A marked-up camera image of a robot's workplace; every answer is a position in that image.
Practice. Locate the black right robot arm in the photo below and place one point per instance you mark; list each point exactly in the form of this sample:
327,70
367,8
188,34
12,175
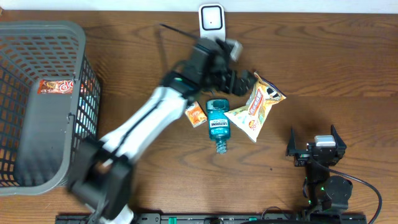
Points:
327,194

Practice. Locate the small orange box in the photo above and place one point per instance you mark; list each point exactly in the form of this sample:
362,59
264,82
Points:
195,114

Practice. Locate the orange snack bar wrapper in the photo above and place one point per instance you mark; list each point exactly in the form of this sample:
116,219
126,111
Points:
55,87

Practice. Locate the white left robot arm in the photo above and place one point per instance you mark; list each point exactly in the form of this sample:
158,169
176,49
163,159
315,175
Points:
101,173

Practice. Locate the white barcode scanner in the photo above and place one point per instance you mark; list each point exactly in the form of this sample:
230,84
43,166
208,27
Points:
212,23

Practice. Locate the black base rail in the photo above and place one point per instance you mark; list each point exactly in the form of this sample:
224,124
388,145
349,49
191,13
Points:
146,218

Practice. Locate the blue Listerine mouthwash bottle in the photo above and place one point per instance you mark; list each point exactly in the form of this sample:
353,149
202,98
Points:
218,124

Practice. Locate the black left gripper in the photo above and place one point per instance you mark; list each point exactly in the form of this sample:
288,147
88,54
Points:
245,84

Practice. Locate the yellow wet wipes packet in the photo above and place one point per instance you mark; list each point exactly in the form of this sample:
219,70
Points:
251,117

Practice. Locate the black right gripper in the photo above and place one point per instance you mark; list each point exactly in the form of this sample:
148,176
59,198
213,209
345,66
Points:
302,155

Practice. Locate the grey plastic mesh basket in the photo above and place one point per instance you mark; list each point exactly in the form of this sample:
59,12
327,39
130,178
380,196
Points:
41,132

